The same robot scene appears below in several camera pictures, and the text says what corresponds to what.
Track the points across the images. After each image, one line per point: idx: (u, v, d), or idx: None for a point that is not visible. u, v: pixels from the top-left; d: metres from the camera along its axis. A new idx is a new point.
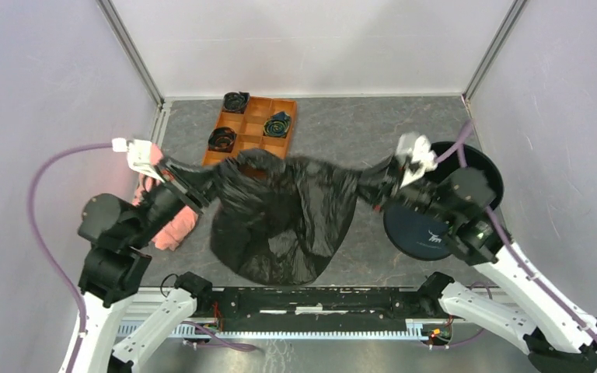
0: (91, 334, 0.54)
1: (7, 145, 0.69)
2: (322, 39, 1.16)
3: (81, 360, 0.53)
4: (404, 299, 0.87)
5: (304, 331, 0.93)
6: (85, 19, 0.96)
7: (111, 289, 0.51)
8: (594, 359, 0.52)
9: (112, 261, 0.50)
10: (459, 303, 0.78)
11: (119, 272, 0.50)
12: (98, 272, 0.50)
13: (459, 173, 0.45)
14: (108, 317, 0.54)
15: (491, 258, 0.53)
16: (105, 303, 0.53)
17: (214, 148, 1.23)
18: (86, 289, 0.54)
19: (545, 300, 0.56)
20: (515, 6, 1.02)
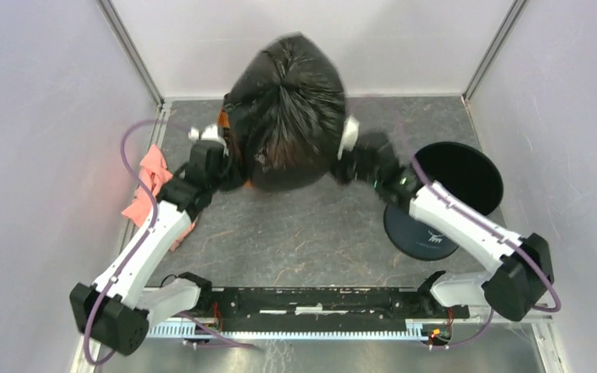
0: (158, 233, 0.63)
1: (7, 145, 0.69)
2: (322, 39, 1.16)
3: (137, 259, 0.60)
4: (404, 299, 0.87)
5: (305, 331, 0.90)
6: (85, 19, 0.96)
7: (185, 203, 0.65)
8: (514, 264, 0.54)
9: (186, 186, 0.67)
10: (445, 285, 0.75)
11: (192, 193, 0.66)
12: (175, 193, 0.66)
13: (370, 136, 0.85)
14: (176, 224, 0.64)
15: (412, 195, 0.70)
16: (178, 209, 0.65)
17: None
18: (162, 199, 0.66)
19: (467, 223, 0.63)
20: (515, 6, 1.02)
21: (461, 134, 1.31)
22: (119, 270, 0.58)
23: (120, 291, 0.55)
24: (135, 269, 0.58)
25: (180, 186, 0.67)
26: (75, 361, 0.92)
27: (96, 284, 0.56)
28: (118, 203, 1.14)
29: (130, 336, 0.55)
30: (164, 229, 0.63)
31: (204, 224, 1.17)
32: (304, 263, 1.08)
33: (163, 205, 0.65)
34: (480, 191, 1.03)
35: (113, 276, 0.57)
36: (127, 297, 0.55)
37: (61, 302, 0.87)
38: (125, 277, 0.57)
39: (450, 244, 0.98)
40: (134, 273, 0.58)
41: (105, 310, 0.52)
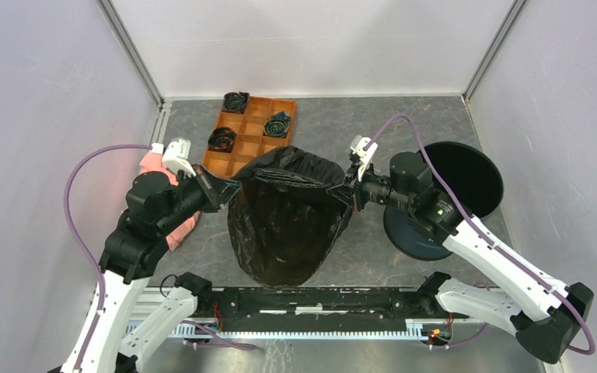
0: (109, 313, 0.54)
1: (6, 145, 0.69)
2: (322, 39, 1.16)
3: (96, 340, 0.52)
4: (404, 299, 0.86)
5: (304, 331, 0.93)
6: (85, 19, 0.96)
7: (134, 266, 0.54)
8: (564, 320, 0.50)
9: (132, 239, 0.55)
10: (456, 297, 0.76)
11: (139, 251, 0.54)
12: (120, 250, 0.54)
13: (400, 158, 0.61)
14: (127, 295, 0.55)
15: (450, 231, 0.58)
16: (125, 280, 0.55)
17: (214, 148, 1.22)
18: (106, 267, 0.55)
19: (511, 267, 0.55)
20: (515, 6, 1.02)
21: (461, 133, 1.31)
22: (81, 358, 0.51)
23: None
24: (96, 354, 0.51)
25: (127, 240, 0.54)
26: None
27: None
28: (119, 204, 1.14)
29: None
30: (115, 308, 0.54)
31: (204, 224, 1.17)
32: None
33: (109, 277, 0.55)
34: (480, 190, 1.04)
35: (75, 367, 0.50)
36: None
37: (62, 301, 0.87)
38: (88, 366, 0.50)
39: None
40: (97, 358, 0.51)
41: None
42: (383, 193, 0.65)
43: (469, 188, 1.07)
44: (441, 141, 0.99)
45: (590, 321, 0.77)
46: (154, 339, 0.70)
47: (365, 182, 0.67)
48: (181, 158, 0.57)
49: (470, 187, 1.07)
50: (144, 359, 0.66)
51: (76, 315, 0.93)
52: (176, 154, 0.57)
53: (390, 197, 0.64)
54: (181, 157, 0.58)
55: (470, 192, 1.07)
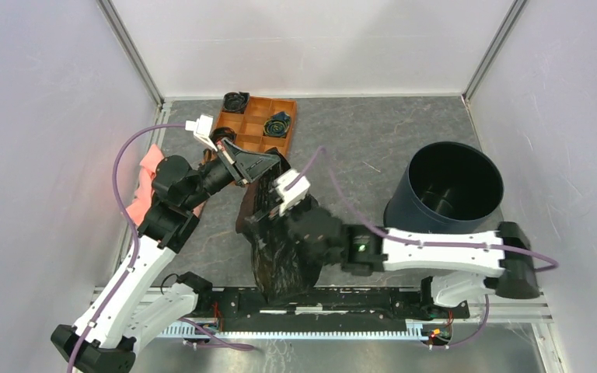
0: (137, 274, 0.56)
1: (6, 146, 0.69)
2: (322, 39, 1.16)
3: (116, 298, 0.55)
4: (405, 299, 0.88)
5: (305, 331, 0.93)
6: (85, 19, 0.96)
7: (166, 241, 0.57)
8: (516, 266, 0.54)
9: (168, 214, 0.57)
10: (446, 292, 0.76)
11: (173, 225, 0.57)
12: (157, 224, 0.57)
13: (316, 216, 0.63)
14: (156, 261, 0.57)
15: (382, 257, 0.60)
16: (158, 244, 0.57)
17: None
18: (143, 231, 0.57)
19: (447, 250, 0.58)
20: (515, 6, 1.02)
21: (461, 133, 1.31)
22: (98, 313, 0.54)
23: (97, 335, 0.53)
24: (113, 312, 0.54)
25: (162, 217, 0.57)
26: None
27: (76, 326, 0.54)
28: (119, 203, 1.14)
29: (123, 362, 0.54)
30: (144, 270, 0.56)
31: (204, 224, 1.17)
32: None
33: (144, 240, 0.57)
34: (480, 191, 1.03)
35: (92, 320, 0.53)
36: (105, 341, 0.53)
37: (62, 301, 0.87)
38: (103, 322, 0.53)
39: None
40: (113, 316, 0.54)
41: (83, 353, 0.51)
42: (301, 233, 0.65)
43: (470, 189, 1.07)
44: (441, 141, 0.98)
45: (592, 322, 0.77)
46: (152, 325, 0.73)
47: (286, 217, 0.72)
48: (200, 134, 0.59)
49: (472, 188, 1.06)
50: (141, 341, 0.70)
51: (75, 315, 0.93)
52: (197, 130, 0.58)
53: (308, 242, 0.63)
54: (200, 134, 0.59)
55: (471, 193, 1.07)
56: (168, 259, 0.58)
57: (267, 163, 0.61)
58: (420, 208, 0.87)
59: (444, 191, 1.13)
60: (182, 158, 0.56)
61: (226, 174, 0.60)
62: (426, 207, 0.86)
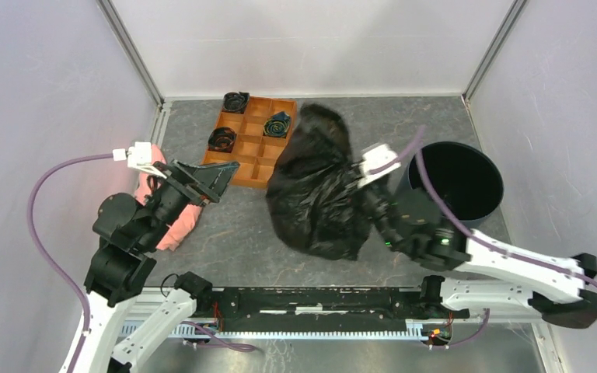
0: (95, 333, 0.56)
1: (5, 146, 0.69)
2: (322, 38, 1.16)
3: (82, 359, 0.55)
4: (404, 299, 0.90)
5: (304, 331, 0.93)
6: (85, 19, 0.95)
7: (118, 289, 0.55)
8: (595, 297, 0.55)
9: (116, 261, 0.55)
10: (463, 298, 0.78)
11: (124, 272, 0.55)
12: (105, 273, 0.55)
13: (410, 196, 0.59)
14: (113, 316, 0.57)
15: (464, 256, 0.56)
16: (109, 302, 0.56)
17: (214, 148, 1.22)
18: (92, 287, 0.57)
19: (530, 268, 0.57)
20: (515, 6, 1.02)
21: (461, 133, 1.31)
22: None
23: None
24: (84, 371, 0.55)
25: (109, 263, 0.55)
26: None
27: None
28: None
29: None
30: (101, 328, 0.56)
31: (204, 224, 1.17)
32: (304, 263, 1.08)
33: (93, 298, 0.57)
34: (480, 193, 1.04)
35: None
36: None
37: (61, 302, 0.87)
38: None
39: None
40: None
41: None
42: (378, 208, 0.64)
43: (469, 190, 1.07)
44: (448, 143, 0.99)
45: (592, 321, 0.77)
46: (150, 344, 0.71)
47: (366, 189, 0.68)
48: (143, 165, 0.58)
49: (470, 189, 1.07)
50: (138, 367, 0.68)
51: (75, 315, 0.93)
52: (135, 162, 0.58)
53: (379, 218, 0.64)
54: (143, 165, 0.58)
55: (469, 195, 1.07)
56: (124, 309, 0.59)
57: (226, 175, 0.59)
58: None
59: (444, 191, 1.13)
60: (130, 196, 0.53)
61: (180, 198, 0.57)
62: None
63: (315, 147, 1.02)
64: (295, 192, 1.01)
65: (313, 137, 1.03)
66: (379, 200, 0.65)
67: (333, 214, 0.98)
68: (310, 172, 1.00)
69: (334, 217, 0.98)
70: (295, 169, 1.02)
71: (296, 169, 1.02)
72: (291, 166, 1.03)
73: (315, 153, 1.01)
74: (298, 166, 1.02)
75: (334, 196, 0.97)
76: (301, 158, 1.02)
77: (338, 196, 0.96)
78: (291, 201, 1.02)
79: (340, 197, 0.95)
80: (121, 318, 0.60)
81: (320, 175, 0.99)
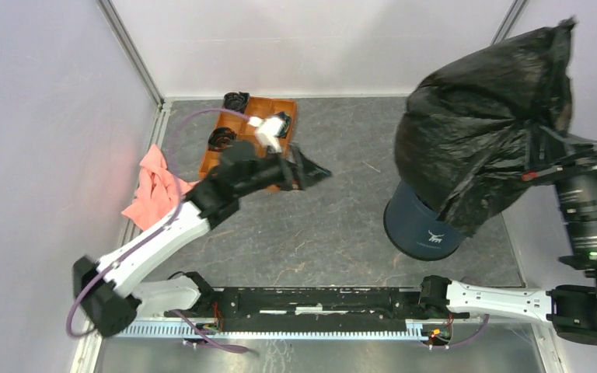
0: (171, 233, 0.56)
1: (6, 145, 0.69)
2: (322, 38, 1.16)
3: (144, 249, 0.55)
4: (404, 299, 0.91)
5: (305, 331, 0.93)
6: (85, 18, 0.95)
7: (207, 213, 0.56)
8: None
9: (213, 191, 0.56)
10: (470, 305, 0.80)
11: (214, 204, 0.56)
12: (200, 196, 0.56)
13: None
14: (191, 228, 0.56)
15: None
16: (200, 214, 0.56)
17: (214, 148, 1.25)
18: (188, 199, 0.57)
19: None
20: (514, 8, 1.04)
21: None
22: (124, 257, 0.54)
23: (116, 277, 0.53)
24: (138, 261, 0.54)
25: (208, 189, 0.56)
26: (75, 361, 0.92)
27: (99, 262, 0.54)
28: (118, 203, 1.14)
29: (112, 326, 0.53)
30: (179, 231, 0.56)
31: None
32: (304, 263, 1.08)
33: (186, 205, 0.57)
34: None
35: (116, 261, 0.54)
36: (120, 287, 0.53)
37: (61, 301, 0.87)
38: (126, 266, 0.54)
39: (450, 244, 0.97)
40: (136, 264, 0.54)
41: (96, 290, 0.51)
42: None
43: None
44: None
45: None
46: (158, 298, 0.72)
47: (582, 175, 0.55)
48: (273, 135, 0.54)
49: None
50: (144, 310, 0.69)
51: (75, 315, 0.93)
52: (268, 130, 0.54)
53: (586, 220, 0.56)
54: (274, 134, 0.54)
55: None
56: (200, 231, 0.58)
57: (319, 176, 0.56)
58: (420, 209, 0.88)
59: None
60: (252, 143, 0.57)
61: (279, 173, 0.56)
62: (425, 207, 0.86)
63: (517, 68, 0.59)
64: (445, 130, 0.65)
65: (536, 67, 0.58)
66: None
67: (480, 182, 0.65)
68: (486, 118, 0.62)
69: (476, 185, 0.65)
70: (459, 99, 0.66)
71: (459, 101, 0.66)
72: (453, 92, 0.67)
73: (515, 89, 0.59)
74: (462, 98, 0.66)
75: (490, 160, 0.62)
76: (481, 88, 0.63)
77: (499, 167, 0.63)
78: (432, 141, 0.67)
79: (502, 167, 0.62)
80: (194, 238, 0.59)
81: (497, 123, 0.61)
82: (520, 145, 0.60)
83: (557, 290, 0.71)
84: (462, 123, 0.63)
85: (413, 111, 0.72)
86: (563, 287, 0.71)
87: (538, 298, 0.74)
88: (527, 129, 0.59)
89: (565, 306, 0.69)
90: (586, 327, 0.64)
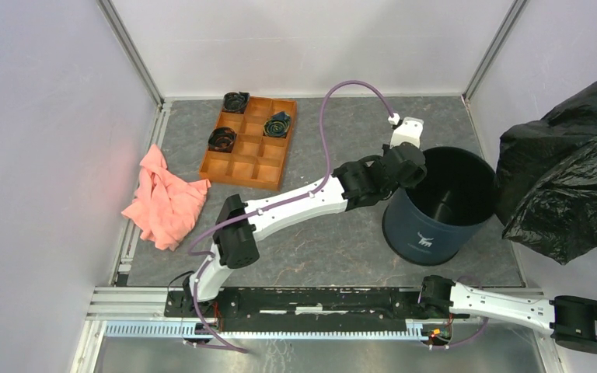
0: (314, 200, 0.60)
1: (6, 146, 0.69)
2: (322, 38, 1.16)
3: (288, 208, 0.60)
4: (404, 299, 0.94)
5: (305, 332, 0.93)
6: (85, 19, 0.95)
7: (351, 194, 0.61)
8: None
9: (364, 177, 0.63)
10: (473, 308, 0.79)
11: (362, 189, 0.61)
12: (352, 177, 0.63)
13: None
14: (332, 204, 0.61)
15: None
16: (345, 194, 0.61)
17: (215, 148, 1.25)
18: (338, 174, 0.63)
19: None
20: (514, 8, 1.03)
21: (461, 133, 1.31)
22: (270, 207, 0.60)
23: (256, 222, 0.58)
24: (279, 216, 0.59)
25: (359, 175, 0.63)
26: (75, 360, 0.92)
27: (246, 204, 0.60)
28: (119, 203, 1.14)
29: (237, 261, 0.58)
30: (322, 203, 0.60)
31: (204, 224, 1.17)
32: (304, 263, 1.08)
33: (333, 180, 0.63)
34: (470, 201, 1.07)
35: (262, 208, 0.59)
36: (258, 232, 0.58)
37: (61, 302, 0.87)
38: (268, 216, 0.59)
39: (444, 250, 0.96)
40: (276, 218, 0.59)
41: (239, 228, 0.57)
42: None
43: (464, 198, 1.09)
44: (452, 147, 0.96)
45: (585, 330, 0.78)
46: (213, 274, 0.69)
47: None
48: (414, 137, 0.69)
49: (465, 198, 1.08)
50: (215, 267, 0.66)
51: (75, 315, 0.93)
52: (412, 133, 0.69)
53: None
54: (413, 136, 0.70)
55: (462, 200, 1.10)
56: (338, 210, 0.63)
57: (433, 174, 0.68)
58: (415, 210, 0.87)
59: (443, 196, 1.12)
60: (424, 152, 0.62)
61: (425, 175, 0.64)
62: (420, 214, 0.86)
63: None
64: (534, 151, 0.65)
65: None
66: None
67: (549, 198, 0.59)
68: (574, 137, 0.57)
69: (546, 200, 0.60)
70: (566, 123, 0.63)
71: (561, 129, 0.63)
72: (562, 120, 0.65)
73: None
74: (564, 126, 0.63)
75: (560, 176, 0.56)
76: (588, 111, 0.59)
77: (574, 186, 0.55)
78: (525, 159, 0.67)
79: (572, 186, 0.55)
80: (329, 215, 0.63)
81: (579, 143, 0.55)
82: None
83: (559, 298, 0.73)
84: (548, 144, 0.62)
85: (507, 134, 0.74)
86: (565, 296, 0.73)
87: (541, 306, 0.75)
88: None
89: (565, 315, 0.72)
90: (587, 336, 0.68)
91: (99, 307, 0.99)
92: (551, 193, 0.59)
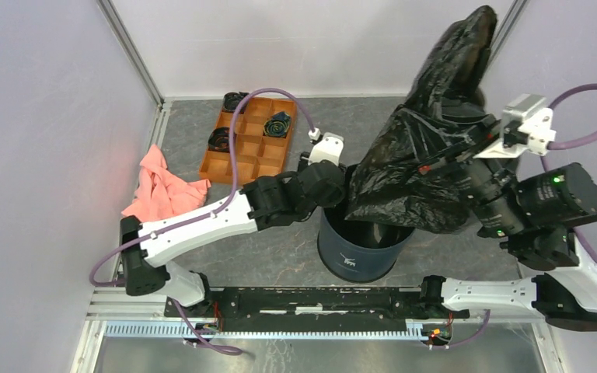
0: (214, 223, 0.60)
1: (5, 145, 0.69)
2: (322, 38, 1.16)
3: (183, 231, 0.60)
4: (404, 300, 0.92)
5: (305, 331, 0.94)
6: (85, 18, 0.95)
7: (258, 213, 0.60)
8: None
9: (277, 194, 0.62)
10: (462, 300, 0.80)
11: (274, 207, 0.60)
12: (261, 194, 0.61)
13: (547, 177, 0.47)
14: (233, 226, 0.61)
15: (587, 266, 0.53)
16: (250, 214, 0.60)
17: (214, 148, 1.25)
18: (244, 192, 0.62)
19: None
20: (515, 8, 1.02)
21: None
22: (165, 230, 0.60)
23: (149, 247, 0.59)
24: (173, 240, 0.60)
25: (271, 192, 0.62)
26: (75, 360, 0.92)
27: (142, 226, 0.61)
28: (118, 203, 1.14)
29: (137, 287, 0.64)
30: (223, 224, 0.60)
31: None
32: (304, 263, 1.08)
33: (241, 197, 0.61)
34: None
35: (156, 231, 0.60)
36: (151, 257, 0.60)
37: (61, 301, 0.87)
38: (163, 239, 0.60)
39: (369, 269, 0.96)
40: (171, 242, 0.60)
41: (134, 252, 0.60)
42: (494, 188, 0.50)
43: None
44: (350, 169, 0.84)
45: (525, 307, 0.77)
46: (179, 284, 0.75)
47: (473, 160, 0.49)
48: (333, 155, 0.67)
49: None
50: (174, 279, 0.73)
51: (75, 315, 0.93)
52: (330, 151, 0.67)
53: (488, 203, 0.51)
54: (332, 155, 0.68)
55: None
56: (247, 228, 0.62)
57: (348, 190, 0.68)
58: (345, 243, 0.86)
59: None
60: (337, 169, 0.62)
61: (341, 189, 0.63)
62: (349, 243, 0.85)
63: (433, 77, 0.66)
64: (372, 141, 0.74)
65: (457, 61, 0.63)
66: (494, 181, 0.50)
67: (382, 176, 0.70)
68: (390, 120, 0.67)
69: (382, 178, 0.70)
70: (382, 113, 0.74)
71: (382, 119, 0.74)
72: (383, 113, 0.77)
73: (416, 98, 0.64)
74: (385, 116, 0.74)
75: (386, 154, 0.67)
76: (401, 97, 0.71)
77: (396, 159, 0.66)
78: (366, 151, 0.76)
79: (396, 159, 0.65)
80: (237, 232, 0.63)
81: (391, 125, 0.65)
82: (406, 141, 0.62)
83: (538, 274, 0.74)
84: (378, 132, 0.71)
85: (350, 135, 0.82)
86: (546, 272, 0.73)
87: (523, 287, 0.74)
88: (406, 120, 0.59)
89: (549, 291, 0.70)
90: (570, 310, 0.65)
91: (99, 307, 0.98)
92: (382, 171, 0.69)
